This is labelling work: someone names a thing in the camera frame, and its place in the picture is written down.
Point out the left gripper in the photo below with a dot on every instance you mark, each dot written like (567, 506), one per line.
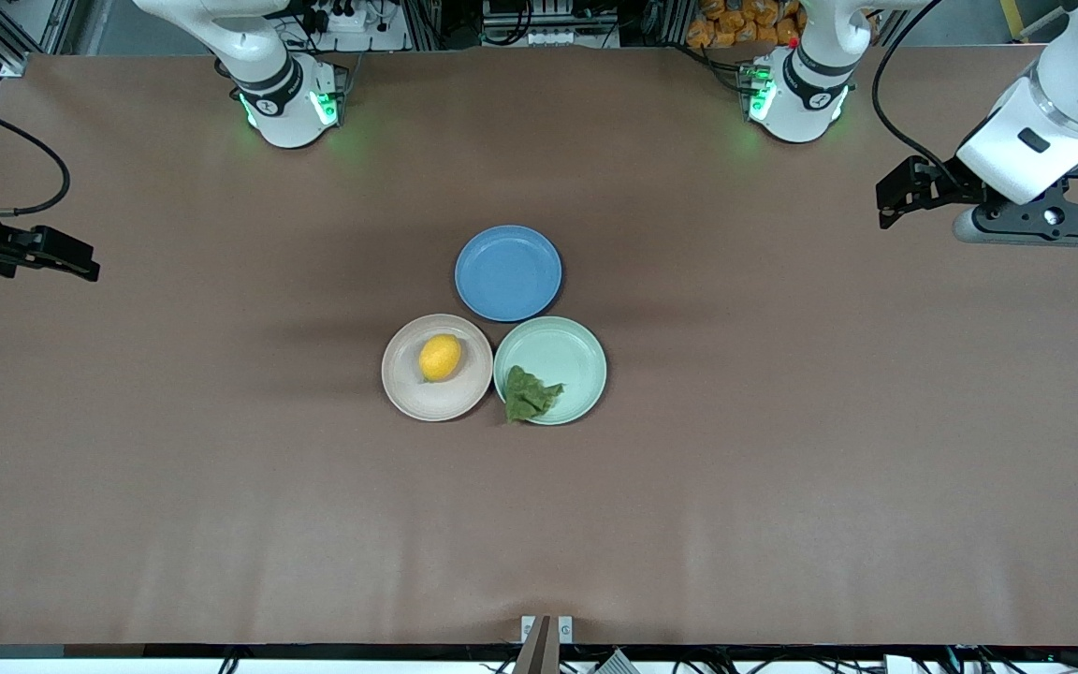
(953, 191)

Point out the yellow lemon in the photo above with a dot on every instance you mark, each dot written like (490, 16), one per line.
(440, 358)

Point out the green lettuce leaf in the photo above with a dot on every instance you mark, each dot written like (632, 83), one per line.
(527, 398)

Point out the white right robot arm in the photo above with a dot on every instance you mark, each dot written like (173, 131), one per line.
(282, 103)

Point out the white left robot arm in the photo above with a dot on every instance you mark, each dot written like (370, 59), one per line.
(806, 94)

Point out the bag of oranges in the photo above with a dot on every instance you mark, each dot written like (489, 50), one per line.
(735, 23)

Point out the beige plate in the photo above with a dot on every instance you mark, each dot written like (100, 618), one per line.
(408, 379)

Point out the light green plate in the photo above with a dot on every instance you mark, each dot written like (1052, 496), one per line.
(562, 360)

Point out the white power strip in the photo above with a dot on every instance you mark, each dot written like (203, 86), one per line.
(352, 23)

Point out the grey electronics rack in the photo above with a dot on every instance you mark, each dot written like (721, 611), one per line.
(548, 23)

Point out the blue plate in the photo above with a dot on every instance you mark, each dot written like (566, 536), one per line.
(508, 273)

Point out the aluminium frame profile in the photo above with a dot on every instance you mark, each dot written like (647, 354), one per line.
(34, 33)

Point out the metal table edge bracket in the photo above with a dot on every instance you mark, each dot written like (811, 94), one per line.
(544, 637)

